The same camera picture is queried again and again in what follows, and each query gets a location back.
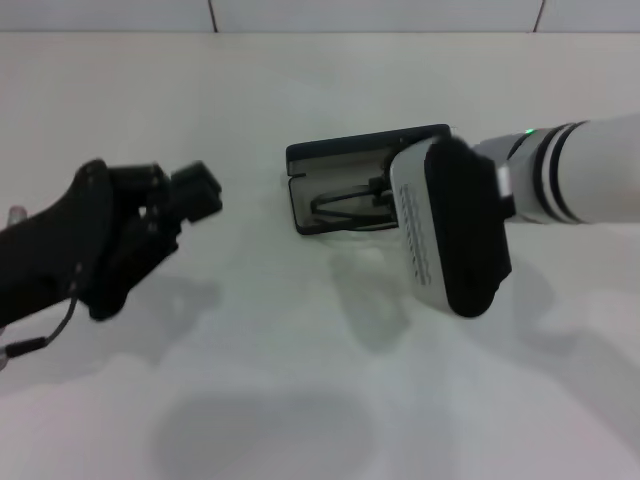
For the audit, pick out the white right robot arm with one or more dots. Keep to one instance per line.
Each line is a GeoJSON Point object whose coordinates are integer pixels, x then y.
{"type": "Point", "coordinates": [590, 170]}

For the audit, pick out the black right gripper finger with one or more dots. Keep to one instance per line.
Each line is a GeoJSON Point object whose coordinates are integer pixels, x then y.
{"type": "Point", "coordinates": [382, 190]}

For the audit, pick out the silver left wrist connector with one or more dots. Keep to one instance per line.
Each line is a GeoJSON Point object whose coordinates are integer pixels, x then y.
{"type": "Point", "coordinates": [16, 215]}

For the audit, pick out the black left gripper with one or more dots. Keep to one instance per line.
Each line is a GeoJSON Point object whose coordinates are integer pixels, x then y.
{"type": "Point", "coordinates": [75, 250]}

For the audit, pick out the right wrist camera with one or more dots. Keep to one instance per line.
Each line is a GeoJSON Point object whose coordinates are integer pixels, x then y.
{"type": "Point", "coordinates": [460, 225]}

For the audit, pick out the black glasses case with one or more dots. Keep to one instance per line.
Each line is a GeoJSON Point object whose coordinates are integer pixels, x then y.
{"type": "Point", "coordinates": [340, 145]}

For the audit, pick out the black glasses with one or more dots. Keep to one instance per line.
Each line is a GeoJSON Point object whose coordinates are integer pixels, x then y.
{"type": "Point", "coordinates": [340, 202]}

